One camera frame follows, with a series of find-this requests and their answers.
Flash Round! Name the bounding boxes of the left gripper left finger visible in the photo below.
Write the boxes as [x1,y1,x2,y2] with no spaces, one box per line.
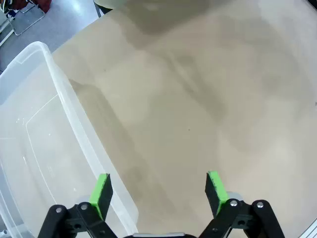
[37,173,117,238]

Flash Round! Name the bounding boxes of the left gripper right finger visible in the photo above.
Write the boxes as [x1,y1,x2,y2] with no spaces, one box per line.
[198,171,285,238]

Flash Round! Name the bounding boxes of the clear plastic storage box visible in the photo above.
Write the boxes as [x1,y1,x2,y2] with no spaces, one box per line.
[0,41,139,238]

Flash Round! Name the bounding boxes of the person in beige shirt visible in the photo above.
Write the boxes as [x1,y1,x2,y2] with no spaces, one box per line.
[94,0,129,10]

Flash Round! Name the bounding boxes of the metal frame folding chair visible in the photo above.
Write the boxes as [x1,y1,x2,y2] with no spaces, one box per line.
[4,0,46,36]

